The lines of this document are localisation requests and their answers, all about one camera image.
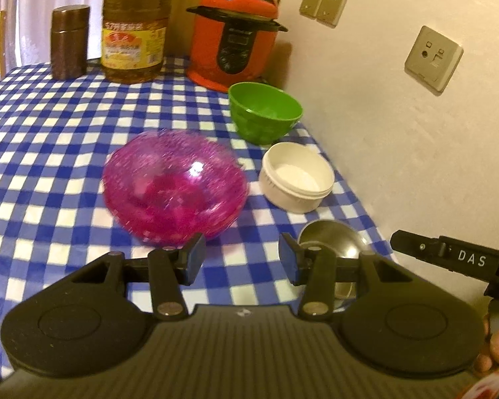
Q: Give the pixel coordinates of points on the stainless steel bowl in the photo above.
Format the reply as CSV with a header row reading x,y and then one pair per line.
x,y
337,237

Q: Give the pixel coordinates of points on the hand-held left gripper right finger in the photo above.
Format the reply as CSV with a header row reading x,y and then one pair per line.
x,y
287,257

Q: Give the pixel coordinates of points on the white plastic bowl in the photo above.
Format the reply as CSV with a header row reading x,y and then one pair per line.
x,y
295,178

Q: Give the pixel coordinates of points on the blue white checkered tablecloth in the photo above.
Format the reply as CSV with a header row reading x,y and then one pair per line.
x,y
45,141

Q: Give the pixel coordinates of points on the brown cylindrical canister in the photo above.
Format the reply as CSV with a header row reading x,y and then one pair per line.
x,y
70,41

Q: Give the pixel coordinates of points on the red white object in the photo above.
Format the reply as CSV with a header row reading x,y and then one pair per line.
x,y
490,386

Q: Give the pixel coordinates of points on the large cooking oil bottle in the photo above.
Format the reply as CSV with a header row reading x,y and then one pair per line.
x,y
135,37

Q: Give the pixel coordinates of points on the beige wall socket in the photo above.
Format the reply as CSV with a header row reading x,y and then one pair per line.
x,y
433,59

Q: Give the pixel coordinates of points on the pink glass plate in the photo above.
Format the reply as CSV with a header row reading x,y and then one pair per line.
x,y
170,187
218,232
243,197

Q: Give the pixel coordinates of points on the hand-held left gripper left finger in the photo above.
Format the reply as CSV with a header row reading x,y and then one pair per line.
x,y
197,253

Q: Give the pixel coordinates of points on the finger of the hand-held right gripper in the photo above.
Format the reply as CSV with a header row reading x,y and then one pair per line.
x,y
416,245

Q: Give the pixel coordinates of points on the red electric pressure cooker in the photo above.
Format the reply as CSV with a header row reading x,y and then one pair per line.
x,y
233,41

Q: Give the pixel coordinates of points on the green plastic bowl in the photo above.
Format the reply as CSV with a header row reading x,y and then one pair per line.
x,y
266,112

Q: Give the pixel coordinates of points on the double wall power sockets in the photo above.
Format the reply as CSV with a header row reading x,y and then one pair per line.
x,y
332,7

